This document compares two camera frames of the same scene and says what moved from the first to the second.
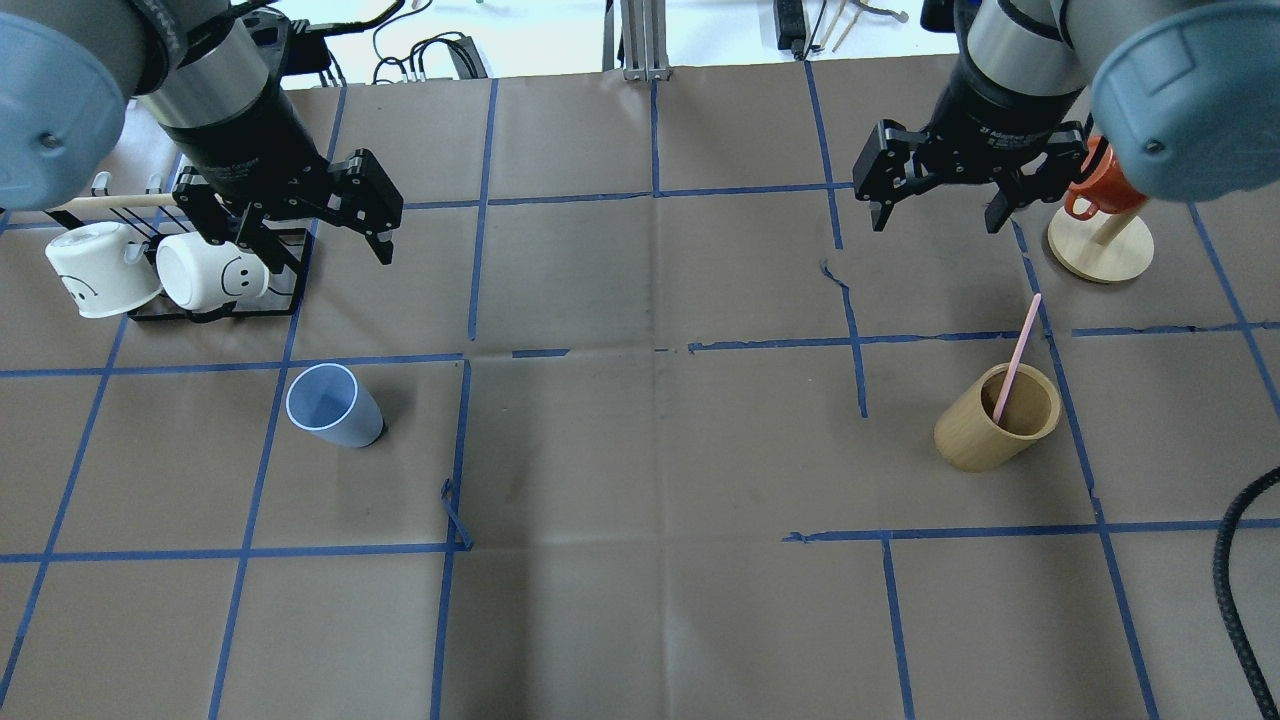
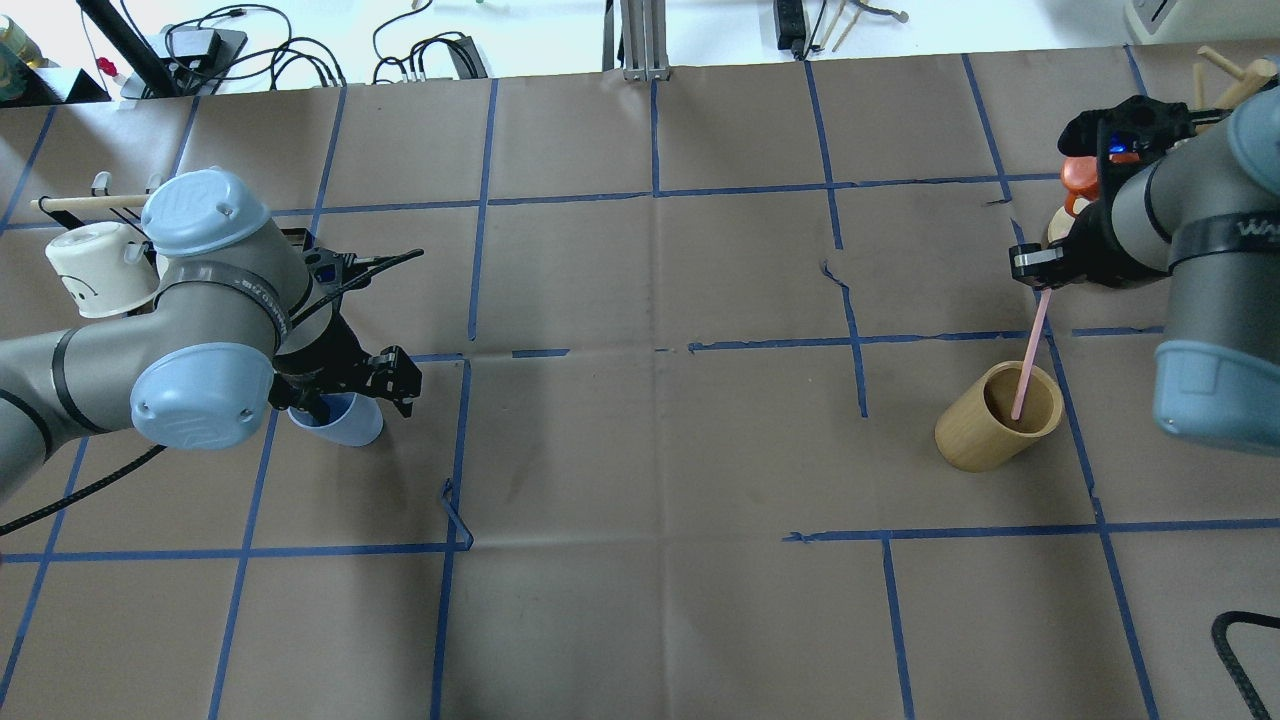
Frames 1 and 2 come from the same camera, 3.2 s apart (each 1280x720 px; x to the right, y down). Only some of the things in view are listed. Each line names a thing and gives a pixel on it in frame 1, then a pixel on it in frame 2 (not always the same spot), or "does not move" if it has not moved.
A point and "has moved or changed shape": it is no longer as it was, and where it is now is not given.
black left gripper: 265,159 → 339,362
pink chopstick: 1020,348 has moved or changed shape
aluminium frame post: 644,40 does not move
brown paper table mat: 645,420 does not move
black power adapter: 790,26 does not move
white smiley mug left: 99,270 does not move
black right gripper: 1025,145 → 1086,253
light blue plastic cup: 328,398 does not move
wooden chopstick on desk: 848,29 does not move
